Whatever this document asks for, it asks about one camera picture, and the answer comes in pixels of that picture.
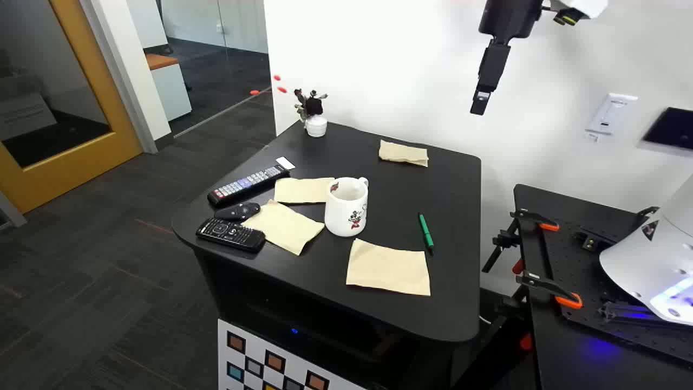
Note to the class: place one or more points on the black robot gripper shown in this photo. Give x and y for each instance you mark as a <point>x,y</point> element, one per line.
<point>512,15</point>

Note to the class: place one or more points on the yellow wooden door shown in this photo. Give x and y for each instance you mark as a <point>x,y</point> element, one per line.
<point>67,163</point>

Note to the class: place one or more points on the beige paper napkin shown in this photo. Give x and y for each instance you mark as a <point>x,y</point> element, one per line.
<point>304,192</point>
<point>388,267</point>
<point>403,153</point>
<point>285,229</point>

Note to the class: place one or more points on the white wall plate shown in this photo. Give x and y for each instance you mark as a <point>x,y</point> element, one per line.
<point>611,113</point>

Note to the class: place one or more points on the green pen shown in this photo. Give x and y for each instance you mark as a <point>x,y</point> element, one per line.
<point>426,231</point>

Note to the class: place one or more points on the small black remote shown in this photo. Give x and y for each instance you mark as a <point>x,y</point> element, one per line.
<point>239,211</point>

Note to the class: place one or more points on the small white card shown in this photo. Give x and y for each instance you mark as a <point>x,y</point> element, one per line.
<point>285,163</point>

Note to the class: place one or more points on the white cabinet with wooden top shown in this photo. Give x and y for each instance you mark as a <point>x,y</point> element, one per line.
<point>169,84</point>

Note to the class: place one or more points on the black monitor screen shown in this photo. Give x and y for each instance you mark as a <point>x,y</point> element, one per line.
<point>671,128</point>

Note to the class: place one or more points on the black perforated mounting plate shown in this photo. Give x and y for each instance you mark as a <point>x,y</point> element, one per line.
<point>570,348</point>

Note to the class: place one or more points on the white vase with dried flowers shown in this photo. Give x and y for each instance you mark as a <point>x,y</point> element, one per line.
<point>315,125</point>

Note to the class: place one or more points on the white printed cup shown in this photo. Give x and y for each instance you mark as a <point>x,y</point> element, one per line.
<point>345,211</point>

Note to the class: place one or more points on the long remote with coloured buttons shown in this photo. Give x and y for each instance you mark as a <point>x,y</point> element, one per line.
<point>246,185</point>

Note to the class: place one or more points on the checkered calibration board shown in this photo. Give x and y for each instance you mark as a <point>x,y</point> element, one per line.
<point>267,361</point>

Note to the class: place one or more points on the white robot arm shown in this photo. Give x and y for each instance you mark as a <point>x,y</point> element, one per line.
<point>650,267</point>

